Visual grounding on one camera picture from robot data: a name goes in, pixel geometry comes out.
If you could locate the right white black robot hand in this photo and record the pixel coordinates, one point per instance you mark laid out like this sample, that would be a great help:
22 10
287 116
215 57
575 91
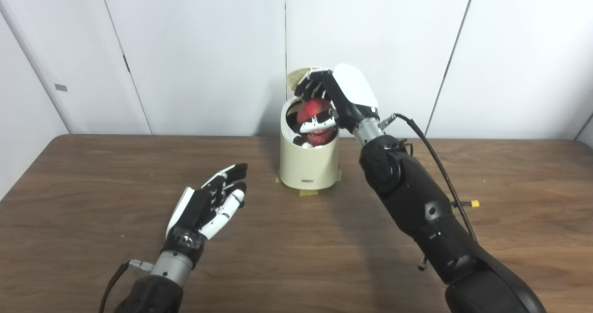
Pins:
354 90

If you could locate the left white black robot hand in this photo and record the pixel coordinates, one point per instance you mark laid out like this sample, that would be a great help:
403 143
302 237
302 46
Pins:
204 206

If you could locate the red apple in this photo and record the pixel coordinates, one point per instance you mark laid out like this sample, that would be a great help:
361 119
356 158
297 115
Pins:
315 107

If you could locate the round cream bin lid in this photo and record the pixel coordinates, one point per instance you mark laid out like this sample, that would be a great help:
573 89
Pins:
296 77

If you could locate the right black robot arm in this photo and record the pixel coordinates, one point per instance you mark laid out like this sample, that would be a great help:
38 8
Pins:
417 197

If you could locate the cream-colored bin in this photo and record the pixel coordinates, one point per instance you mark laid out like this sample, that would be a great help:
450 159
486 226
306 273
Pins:
308 167

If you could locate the small grey wall label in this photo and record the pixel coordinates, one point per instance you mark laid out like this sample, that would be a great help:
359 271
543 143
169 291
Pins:
61 88

